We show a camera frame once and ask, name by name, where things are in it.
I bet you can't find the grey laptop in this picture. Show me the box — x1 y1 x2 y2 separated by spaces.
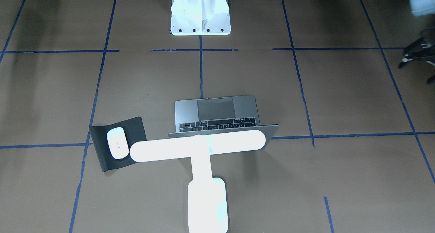
168 95 279 154

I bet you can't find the black mouse pad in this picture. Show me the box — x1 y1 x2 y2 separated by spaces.
89 117 146 172

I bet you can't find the white computer mouse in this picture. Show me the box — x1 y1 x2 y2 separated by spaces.
107 127 129 160

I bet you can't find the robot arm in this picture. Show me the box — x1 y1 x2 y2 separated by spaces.
409 0 435 17

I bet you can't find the white desk lamp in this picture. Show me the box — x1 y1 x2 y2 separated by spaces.
129 130 266 233

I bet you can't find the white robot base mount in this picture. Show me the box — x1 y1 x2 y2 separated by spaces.
170 0 231 36

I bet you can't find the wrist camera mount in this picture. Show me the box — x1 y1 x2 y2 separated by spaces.
398 27 435 69

